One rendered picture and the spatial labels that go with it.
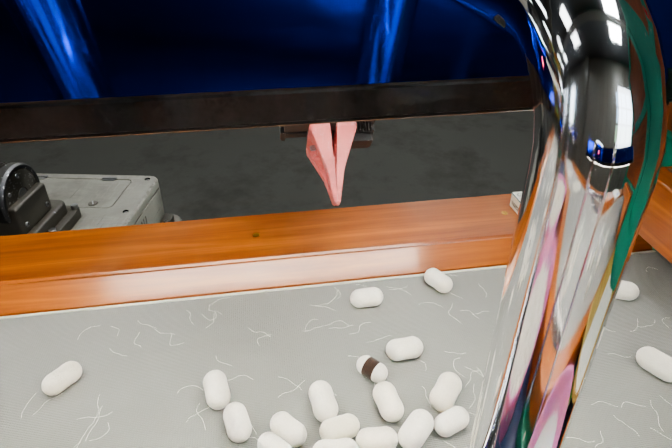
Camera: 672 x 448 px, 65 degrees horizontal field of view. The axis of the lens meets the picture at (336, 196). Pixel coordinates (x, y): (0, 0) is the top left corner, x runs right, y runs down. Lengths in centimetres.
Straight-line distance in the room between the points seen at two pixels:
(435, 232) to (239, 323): 25
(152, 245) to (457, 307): 35
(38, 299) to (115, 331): 10
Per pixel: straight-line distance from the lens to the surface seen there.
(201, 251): 63
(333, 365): 52
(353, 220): 66
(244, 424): 47
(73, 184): 148
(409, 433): 46
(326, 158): 52
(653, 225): 66
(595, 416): 53
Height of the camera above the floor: 113
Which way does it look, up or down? 31 degrees down
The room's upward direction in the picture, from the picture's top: straight up
